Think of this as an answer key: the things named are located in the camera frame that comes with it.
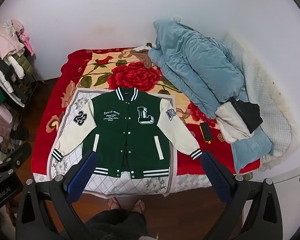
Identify white fleece blanket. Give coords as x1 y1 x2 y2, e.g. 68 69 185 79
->
215 102 254 144

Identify black phone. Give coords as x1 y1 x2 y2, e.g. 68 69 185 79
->
200 122 213 144

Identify white textured pillow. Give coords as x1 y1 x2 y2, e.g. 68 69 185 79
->
223 33 300 171

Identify clothes rack with folded clothes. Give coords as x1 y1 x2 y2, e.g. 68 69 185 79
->
0 19 40 156

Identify person's right foot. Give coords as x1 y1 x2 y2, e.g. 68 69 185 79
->
132 199 146 213

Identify person's dark trousers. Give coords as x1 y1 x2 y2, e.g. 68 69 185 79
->
85 209 149 239

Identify green white varsity jacket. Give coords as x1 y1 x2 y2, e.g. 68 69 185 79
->
52 88 202 179

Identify person's left foot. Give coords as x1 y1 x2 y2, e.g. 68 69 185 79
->
107 197 121 210

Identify white cabinet with handle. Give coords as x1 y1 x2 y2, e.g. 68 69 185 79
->
253 166 300 239

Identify black folded garment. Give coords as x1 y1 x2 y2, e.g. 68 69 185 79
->
229 98 263 133

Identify white diamond pattern mat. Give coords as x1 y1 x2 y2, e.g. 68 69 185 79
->
47 88 177 198

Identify person's foot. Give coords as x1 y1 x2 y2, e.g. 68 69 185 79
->
132 199 146 213
107 197 121 210

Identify red floral blanket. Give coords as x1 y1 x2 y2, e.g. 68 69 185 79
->
31 47 262 178

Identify light blue duvet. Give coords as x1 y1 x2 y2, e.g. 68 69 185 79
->
148 20 273 172

